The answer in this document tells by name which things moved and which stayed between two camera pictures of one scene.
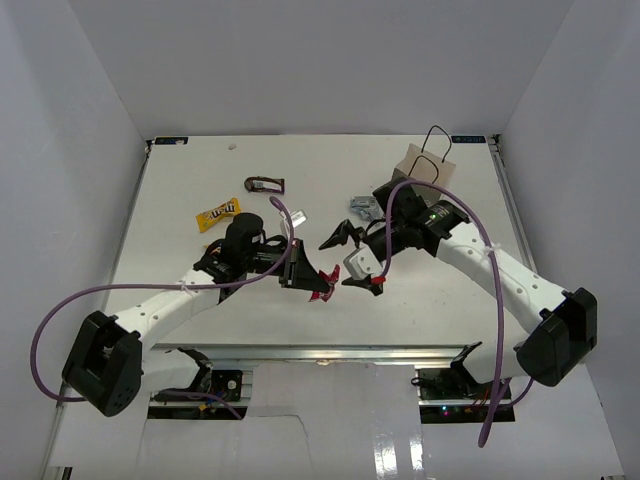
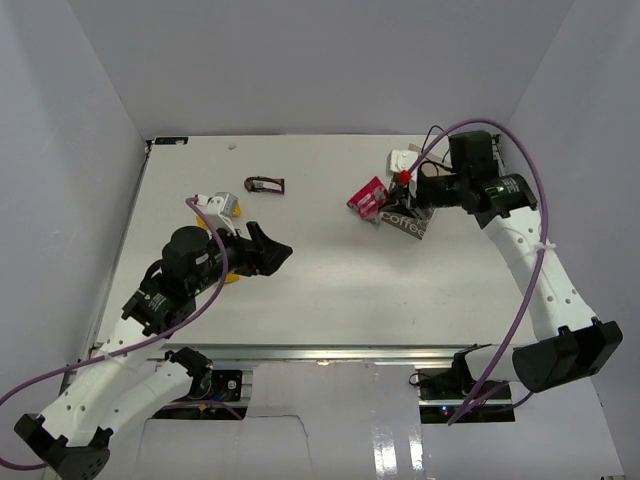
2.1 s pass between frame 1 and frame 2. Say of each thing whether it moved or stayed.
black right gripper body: moved
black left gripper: moved
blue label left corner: stayed
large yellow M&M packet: stayed
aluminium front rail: stayed
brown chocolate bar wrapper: stayed
